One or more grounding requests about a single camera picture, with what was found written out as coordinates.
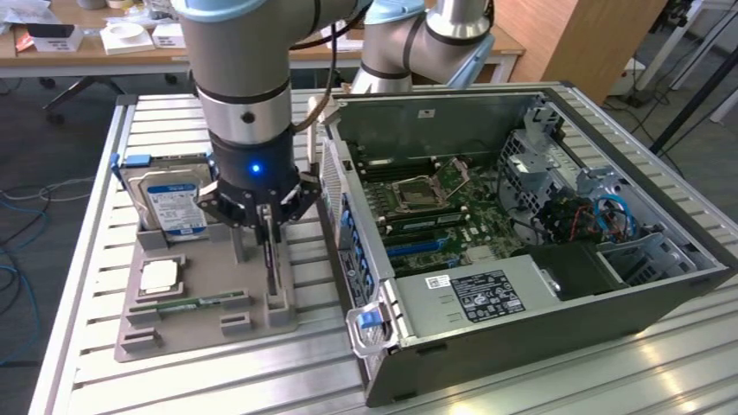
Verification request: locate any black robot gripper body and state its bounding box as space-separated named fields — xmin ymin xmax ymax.
xmin=208 ymin=129 xmax=301 ymax=227

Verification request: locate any green graphics card metal bracket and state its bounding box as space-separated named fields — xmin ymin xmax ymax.
xmin=257 ymin=205 xmax=289 ymax=303

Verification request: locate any hard disk blue carrier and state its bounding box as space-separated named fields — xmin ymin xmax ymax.
xmin=108 ymin=150 xmax=218 ymax=238

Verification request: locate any installed green RAM stick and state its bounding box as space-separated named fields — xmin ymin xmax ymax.
xmin=352 ymin=156 xmax=435 ymax=169
xmin=389 ymin=210 xmax=469 ymax=231

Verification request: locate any silver CPU chip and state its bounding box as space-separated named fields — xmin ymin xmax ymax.
xmin=140 ymin=261 xmax=180 ymax=293

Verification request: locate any CPU socket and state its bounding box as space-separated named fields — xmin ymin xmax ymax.
xmin=395 ymin=177 xmax=445 ymax=208

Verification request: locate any loose green RAM stick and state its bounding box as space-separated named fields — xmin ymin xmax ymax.
xmin=152 ymin=291 xmax=246 ymax=311

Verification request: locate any blue expansion slot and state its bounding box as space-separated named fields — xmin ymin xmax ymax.
xmin=388 ymin=240 xmax=445 ymax=259

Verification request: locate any metal socket cover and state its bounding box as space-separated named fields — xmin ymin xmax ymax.
xmin=435 ymin=156 xmax=475 ymax=195

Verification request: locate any grey parts rack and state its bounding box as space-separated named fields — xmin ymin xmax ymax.
xmin=114 ymin=222 xmax=301 ymax=365

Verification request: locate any green motherboard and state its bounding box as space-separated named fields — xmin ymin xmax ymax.
xmin=344 ymin=142 xmax=543 ymax=278

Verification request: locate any grey power supply unit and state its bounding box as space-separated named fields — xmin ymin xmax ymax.
xmin=344 ymin=253 xmax=560 ymax=358

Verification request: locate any white box black label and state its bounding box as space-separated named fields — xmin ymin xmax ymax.
xmin=150 ymin=21 xmax=186 ymax=49

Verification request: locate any wooden office desk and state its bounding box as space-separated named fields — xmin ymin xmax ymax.
xmin=0 ymin=0 xmax=527 ymax=94

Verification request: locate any black chair base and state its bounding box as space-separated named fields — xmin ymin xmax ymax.
xmin=38 ymin=75 xmax=132 ymax=126

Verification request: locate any silver perforated drive cage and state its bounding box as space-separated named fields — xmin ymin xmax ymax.
xmin=493 ymin=105 xmax=587 ymax=220

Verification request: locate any white box black print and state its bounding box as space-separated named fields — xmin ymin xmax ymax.
xmin=32 ymin=33 xmax=85 ymax=53

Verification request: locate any small black device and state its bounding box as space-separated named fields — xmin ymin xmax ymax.
xmin=26 ymin=23 xmax=77 ymax=40

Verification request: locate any dark grey open PC case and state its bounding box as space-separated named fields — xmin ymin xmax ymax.
xmin=307 ymin=81 xmax=738 ymax=410

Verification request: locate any clear plastic bag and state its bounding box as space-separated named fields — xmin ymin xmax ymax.
xmin=0 ymin=0 xmax=58 ymax=34

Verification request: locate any wooden cabinet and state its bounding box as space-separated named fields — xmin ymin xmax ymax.
xmin=493 ymin=0 xmax=674 ymax=105

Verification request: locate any white floor box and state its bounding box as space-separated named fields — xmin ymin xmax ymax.
xmin=608 ymin=57 xmax=648 ymax=99

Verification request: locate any grey metal disk bay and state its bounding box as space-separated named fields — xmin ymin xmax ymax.
xmin=596 ymin=232 xmax=702 ymax=290

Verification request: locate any black stand pole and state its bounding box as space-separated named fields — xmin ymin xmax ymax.
xmin=648 ymin=42 xmax=738 ymax=157

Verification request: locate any white floor cable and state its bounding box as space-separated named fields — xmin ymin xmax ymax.
xmin=0 ymin=176 xmax=97 ymax=204

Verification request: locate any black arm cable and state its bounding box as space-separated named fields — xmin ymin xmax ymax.
xmin=286 ymin=0 xmax=376 ymax=131

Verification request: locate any blue floor cable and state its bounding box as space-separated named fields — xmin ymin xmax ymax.
xmin=0 ymin=241 xmax=41 ymax=368

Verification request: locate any red power wire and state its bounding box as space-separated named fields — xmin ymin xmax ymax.
xmin=567 ymin=206 xmax=595 ymax=243

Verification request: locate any blue data wire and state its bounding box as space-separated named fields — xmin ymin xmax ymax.
xmin=592 ymin=194 xmax=639 ymax=243

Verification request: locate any white desk frame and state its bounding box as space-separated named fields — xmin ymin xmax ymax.
xmin=621 ymin=0 xmax=738 ymax=125

